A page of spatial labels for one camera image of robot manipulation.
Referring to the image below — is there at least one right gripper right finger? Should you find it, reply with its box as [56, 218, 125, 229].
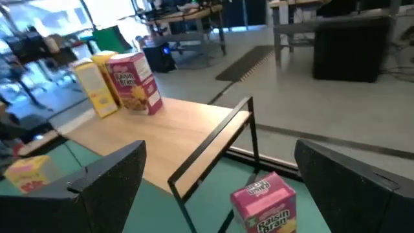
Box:
[294, 139, 414, 233]

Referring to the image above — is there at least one black computer tower blue light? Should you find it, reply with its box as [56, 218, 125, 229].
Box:
[142, 40, 178, 74]

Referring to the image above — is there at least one wooden background robot table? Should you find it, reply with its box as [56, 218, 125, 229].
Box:
[142, 3, 227, 56]

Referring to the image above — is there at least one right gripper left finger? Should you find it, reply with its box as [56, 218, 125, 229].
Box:
[0, 139, 148, 233]

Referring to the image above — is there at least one wooden shelf black metal frame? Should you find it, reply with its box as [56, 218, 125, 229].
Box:
[58, 96, 261, 233]

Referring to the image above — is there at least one green table mat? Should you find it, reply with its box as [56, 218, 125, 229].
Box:
[0, 139, 332, 233]

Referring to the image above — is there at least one magenta Raisin Bran cereal box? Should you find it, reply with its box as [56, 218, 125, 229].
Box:
[105, 51, 164, 117]
[230, 171, 298, 233]

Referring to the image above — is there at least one grey metal table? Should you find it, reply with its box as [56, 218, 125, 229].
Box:
[267, 0, 402, 67]

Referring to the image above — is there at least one black floor mat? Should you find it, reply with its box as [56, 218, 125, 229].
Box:
[215, 44, 276, 83]

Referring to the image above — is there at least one yellow Corn Pops cereal box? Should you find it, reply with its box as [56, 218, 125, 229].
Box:
[3, 154, 62, 194]
[70, 58, 120, 119]
[91, 50, 124, 107]

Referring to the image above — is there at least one black floor cabinet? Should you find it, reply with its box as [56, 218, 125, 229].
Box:
[312, 16, 394, 83]

